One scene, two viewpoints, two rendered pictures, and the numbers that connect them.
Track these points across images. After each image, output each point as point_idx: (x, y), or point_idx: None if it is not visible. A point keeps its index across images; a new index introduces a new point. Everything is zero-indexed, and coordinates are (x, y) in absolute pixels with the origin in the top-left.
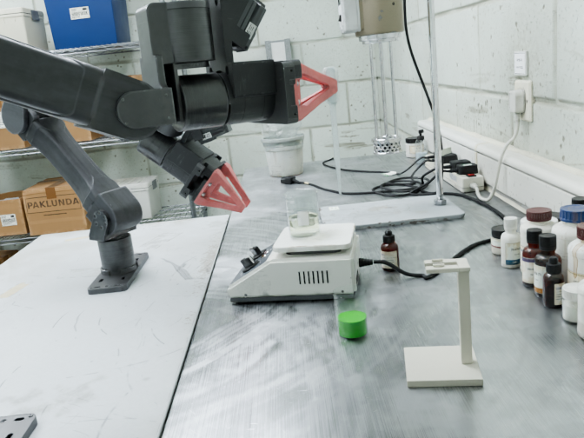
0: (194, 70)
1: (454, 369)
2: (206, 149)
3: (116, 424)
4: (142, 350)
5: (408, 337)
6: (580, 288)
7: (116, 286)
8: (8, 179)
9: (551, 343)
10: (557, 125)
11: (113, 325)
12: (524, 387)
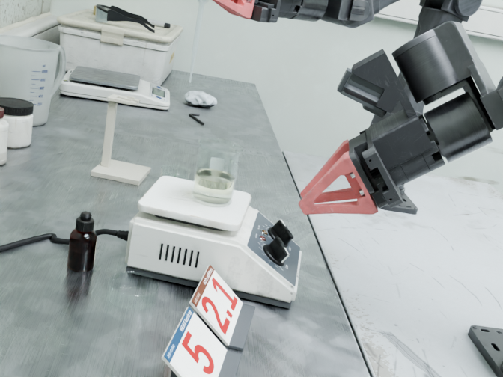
0: None
1: (117, 164)
2: (381, 131)
3: None
4: (355, 237)
5: (126, 193)
6: (7, 125)
7: (480, 327)
8: None
9: (31, 166)
10: None
11: (415, 272)
12: (82, 156)
